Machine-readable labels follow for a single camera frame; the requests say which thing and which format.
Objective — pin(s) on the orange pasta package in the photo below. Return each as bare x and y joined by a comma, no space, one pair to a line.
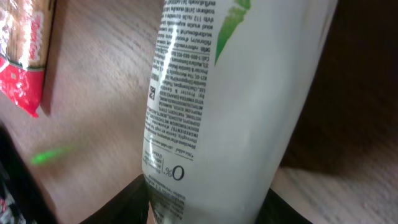
26,27

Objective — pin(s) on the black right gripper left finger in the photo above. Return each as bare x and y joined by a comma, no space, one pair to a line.
130,206

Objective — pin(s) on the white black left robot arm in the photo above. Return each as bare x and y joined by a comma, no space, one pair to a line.
23,202

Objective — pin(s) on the white tube with cork cap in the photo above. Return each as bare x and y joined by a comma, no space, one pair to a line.
228,83

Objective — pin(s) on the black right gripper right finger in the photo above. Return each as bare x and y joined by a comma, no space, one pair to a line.
275,210

